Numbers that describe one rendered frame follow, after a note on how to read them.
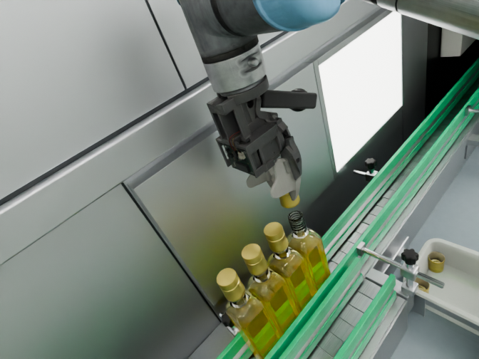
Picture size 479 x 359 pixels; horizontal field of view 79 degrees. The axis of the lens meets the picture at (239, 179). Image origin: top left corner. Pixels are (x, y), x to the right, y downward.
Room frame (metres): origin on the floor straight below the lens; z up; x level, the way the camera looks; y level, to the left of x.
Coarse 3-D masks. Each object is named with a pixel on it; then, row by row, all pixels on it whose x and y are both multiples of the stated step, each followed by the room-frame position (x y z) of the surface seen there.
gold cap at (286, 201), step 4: (284, 196) 0.39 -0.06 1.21; (288, 196) 0.38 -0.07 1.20; (280, 200) 0.40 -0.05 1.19; (284, 200) 0.39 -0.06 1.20; (288, 200) 0.39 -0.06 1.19; (296, 200) 0.39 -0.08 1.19; (284, 204) 0.39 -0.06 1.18; (288, 204) 0.39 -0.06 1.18; (292, 204) 0.38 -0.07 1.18; (296, 204) 0.38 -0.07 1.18; (288, 208) 0.39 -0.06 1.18
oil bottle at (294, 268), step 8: (272, 256) 0.37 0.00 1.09; (288, 256) 0.36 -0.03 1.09; (296, 256) 0.36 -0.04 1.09; (272, 264) 0.36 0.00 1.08; (280, 264) 0.35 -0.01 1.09; (288, 264) 0.35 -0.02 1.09; (296, 264) 0.35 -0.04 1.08; (304, 264) 0.36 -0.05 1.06; (280, 272) 0.35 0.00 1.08; (288, 272) 0.34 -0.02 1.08; (296, 272) 0.34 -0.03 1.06; (304, 272) 0.35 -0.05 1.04; (288, 280) 0.34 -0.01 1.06; (296, 280) 0.34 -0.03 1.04; (304, 280) 0.35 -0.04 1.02; (296, 288) 0.34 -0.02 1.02; (304, 288) 0.35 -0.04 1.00; (312, 288) 0.36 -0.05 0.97; (296, 296) 0.33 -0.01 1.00; (304, 296) 0.34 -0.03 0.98; (312, 296) 0.35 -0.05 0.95; (296, 304) 0.34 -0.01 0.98; (304, 304) 0.34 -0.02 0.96
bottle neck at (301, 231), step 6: (288, 216) 0.40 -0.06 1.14; (294, 216) 0.41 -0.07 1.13; (300, 216) 0.39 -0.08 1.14; (294, 222) 0.39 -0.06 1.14; (300, 222) 0.39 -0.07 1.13; (294, 228) 0.39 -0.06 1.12; (300, 228) 0.39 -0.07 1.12; (306, 228) 0.39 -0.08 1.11; (294, 234) 0.39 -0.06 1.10; (300, 234) 0.39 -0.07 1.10; (306, 234) 0.39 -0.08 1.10
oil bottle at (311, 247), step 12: (288, 240) 0.40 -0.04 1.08; (300, 240) 0.38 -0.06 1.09; (312, 240) 0.38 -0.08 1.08; (300, 252) 0.37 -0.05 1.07; (312, 252) 0.37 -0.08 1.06; (324, 252) 0.39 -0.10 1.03; (312, 264) 0.37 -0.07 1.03; (324, 264) 0.38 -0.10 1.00; (312, 276) 0.36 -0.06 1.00; (324, 276) 0.38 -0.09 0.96
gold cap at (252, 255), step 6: (246, 246) 0.35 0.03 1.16; (252, 246) 0.35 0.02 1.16; (258, 246) 0.34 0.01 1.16; (246, 252) 0.34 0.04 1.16; (252, 252) 0.34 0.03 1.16; (258, 252) 0.33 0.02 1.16; (246, 258) 0.33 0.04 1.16; (252, 258) 0.33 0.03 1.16; (258, 258) 0.33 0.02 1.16; (264, 258) 0.34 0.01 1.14; (246, 264) 0.34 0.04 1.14; (252, 264) 0.33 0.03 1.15; (258, 264) 0.32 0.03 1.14; (264, 264) 0.33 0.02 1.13; (252, 270) 0.33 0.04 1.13; (258, 270) 0.32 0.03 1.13; (264, 270) 0.33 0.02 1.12
